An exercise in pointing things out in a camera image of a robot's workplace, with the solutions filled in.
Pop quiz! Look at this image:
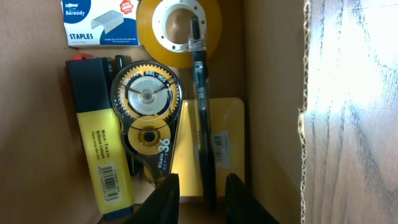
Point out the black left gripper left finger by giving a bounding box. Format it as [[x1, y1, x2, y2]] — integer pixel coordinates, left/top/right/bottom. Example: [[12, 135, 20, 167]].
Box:
[[124, 174, 180, 224]]

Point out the yellow clear tape roll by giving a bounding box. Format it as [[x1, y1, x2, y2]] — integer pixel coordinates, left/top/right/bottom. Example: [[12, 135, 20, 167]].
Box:
[[136, 0, 222, 68]]

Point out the red stapler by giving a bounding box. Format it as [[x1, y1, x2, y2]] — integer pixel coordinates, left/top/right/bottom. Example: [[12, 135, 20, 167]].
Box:
[[65, 54, 131, 177]]

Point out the yellow highlighter marker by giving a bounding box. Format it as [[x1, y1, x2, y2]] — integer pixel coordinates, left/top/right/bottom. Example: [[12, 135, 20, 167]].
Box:
[[65, 58, 134, 222]]

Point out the blue white staples box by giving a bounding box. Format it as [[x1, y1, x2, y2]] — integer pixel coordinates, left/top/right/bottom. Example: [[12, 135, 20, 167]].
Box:
[[62, 0, 140, 47]]

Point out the yellow spiral notepad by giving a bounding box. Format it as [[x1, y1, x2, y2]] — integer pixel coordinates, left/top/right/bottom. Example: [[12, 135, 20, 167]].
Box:
[[172, 98, 246, 197]]

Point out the orange black correction tape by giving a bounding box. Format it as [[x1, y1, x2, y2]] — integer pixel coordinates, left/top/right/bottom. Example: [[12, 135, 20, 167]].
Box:
[[109, 60, 183, 185]]

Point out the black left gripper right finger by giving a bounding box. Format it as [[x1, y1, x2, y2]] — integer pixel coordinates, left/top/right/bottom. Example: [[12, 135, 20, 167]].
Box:
[[225, 173, 279, 224]]

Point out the black pen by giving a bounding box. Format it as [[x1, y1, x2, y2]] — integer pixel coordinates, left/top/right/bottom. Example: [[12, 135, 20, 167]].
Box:
[[188, 16, 217, 214]]

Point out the brown cardboard box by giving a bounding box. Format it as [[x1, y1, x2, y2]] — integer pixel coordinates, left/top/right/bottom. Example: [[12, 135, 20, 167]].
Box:
[[1, 1, 303, 223]]

